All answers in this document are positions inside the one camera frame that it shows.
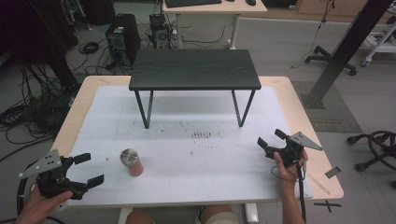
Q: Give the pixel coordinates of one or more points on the white cart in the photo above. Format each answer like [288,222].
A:
[381,43]

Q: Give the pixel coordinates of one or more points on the brown cardboard box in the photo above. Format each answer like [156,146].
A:
[330,6]

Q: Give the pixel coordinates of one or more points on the person's right hand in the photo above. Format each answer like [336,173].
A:
[288,175]

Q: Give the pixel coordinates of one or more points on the grey tape piece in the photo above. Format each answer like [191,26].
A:
[332,172]

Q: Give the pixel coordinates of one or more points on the black metal stand post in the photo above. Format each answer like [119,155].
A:
[345,49]

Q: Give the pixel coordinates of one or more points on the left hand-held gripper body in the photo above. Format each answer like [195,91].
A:
[46,165]

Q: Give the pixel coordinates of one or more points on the dark grey floor mat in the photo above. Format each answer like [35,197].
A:
[333,109]

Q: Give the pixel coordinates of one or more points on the black keyboard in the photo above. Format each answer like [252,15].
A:
[193,2]

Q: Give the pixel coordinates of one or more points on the small black table riser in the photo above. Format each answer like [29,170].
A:
[194,68]

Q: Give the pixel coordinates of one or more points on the light wooden desk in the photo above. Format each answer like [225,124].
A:
[218,7]

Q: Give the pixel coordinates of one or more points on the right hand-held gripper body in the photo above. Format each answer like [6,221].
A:
[292,151]

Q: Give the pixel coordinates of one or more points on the dark curtain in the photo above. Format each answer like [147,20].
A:
[28,34]

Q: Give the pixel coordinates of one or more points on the small open computer case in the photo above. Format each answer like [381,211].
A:
[159,31]

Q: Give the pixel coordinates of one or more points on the black computer tower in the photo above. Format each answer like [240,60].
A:
[123,39]

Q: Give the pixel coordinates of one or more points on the person's left hand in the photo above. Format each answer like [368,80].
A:
[37,207]

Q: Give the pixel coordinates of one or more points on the person's left knee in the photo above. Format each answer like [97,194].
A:
[140,217]

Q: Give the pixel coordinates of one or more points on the black wheeled chair base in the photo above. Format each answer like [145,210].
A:
[378,149]

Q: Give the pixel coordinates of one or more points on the orange can with silver lid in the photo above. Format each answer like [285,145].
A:
[132,161]

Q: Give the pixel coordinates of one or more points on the black computer mouse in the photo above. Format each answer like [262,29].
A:
[250,2]

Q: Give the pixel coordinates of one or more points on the white table mat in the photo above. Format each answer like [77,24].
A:
[186,174]

